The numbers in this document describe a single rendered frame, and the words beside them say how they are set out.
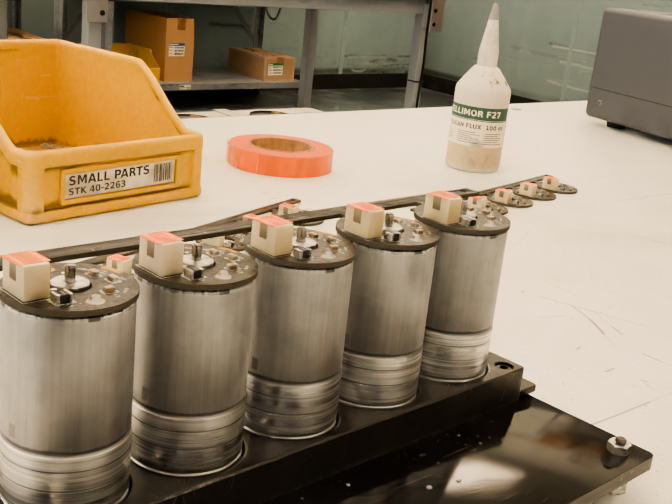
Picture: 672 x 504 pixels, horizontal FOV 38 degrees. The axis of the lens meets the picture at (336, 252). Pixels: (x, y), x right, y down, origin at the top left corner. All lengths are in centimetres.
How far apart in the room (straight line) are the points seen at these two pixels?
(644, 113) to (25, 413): 68
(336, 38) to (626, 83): 526
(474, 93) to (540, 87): 540
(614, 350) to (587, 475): 12
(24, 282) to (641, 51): 69
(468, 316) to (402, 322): 3
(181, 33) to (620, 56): 415
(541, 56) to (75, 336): 584
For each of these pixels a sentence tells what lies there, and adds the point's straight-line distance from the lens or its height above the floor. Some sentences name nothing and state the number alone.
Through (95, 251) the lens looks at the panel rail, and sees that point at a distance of 20.
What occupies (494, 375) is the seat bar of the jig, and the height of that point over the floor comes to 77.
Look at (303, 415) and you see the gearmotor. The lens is 22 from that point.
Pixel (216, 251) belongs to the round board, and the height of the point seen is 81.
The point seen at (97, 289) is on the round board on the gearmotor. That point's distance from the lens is 18.
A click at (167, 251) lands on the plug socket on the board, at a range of 19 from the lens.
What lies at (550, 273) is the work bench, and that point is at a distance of 43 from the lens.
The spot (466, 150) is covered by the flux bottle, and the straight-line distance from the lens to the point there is 60.
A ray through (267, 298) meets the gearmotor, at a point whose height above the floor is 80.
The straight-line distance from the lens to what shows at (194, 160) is 48.
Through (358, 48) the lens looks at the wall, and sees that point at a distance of 619.
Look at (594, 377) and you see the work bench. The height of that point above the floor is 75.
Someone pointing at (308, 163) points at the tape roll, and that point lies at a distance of 54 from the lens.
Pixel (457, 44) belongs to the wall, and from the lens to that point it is 641.
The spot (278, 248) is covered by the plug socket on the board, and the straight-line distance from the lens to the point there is 21.
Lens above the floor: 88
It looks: 18 degrees down
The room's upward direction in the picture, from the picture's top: 6 degrees clockwise
